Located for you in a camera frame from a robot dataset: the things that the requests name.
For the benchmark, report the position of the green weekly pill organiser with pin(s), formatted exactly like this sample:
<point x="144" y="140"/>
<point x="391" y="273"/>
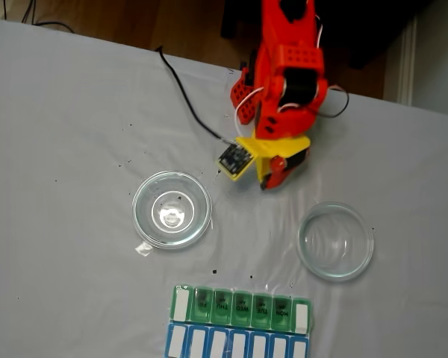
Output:
<point x="242" y="309"/>

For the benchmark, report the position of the small clear plastic scrap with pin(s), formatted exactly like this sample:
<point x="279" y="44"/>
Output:
<point x="142" y="249"/>

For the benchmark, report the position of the black furniture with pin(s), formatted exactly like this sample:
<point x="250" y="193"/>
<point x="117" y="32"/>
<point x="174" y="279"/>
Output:
<point x="358" y="22"/>

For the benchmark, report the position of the white table cloth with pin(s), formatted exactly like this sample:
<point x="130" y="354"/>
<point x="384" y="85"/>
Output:
<point x="59" y="149"/>

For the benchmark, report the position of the camera board on yellow mount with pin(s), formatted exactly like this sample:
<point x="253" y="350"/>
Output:
<point x="235" y="160"/>

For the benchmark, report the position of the blue weekly pill organiser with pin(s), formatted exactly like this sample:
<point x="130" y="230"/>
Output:
<point x="177" y="341"/>

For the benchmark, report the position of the glass bowl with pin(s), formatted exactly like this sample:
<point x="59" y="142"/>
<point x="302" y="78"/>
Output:
<point x="310" y="223"/>
<point x="145" y="209"/>

